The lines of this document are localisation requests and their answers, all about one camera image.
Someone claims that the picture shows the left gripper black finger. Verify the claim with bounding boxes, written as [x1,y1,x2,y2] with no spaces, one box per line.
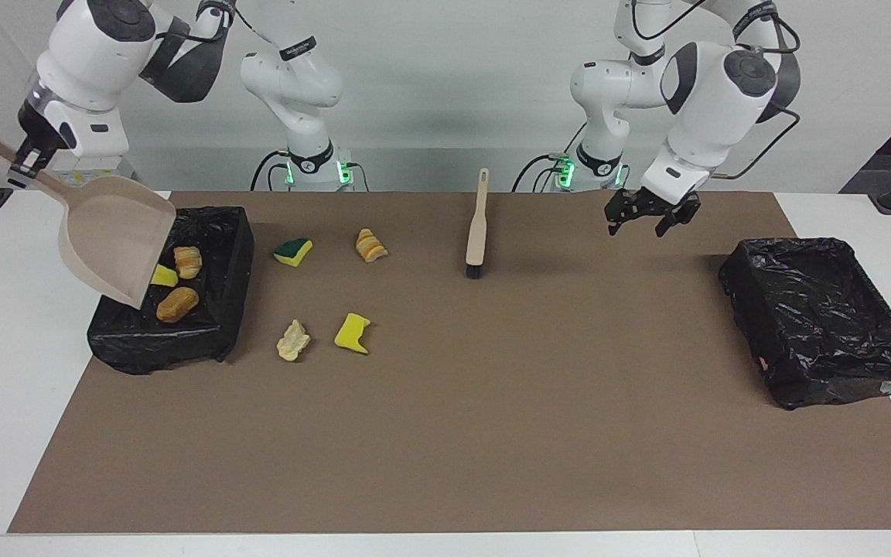
[654,192,702,239]
[604,190,641,236]

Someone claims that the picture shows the beige plastic dustpan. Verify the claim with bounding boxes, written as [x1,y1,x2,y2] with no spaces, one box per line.
[0,137,177,310]

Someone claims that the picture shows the beige hand brush black bristles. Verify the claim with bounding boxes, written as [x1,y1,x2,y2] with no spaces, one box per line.
[465,168,490,280]

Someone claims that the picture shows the striped orange croissant piece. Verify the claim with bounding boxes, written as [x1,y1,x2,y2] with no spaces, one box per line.
[355,228,389,264]
[173,245,203,280]

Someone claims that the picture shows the brown bread roll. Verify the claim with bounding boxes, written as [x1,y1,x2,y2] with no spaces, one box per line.
[155,286,200,323]

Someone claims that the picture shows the green and yellow sponge piece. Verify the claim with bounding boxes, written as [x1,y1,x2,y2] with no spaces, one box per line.
[273,237,314,268]

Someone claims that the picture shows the bin with knotted black bag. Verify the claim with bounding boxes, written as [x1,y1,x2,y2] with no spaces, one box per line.
[87,205,255,376]

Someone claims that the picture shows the brown table mat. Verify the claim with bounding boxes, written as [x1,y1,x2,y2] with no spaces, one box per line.
[9,191,891,535]

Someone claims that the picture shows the notched yellow sponge piece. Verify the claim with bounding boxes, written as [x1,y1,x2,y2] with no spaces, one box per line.
[334,312,372,355]

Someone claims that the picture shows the pale cream bread chunk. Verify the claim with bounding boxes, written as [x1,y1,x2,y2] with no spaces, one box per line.
[276,319,312,362]

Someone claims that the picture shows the black left base cable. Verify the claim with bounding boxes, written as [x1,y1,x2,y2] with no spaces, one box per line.
[512,152,570,193]

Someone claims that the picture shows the black base cable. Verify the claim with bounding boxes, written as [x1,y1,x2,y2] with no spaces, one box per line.
[250,149,292,193]
[512,152,570,193]

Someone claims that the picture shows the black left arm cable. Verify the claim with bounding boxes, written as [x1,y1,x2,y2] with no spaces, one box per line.
[712,15,802,181]

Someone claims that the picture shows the black right base cable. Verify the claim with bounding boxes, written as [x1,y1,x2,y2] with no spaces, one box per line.
[250,149,292,193]

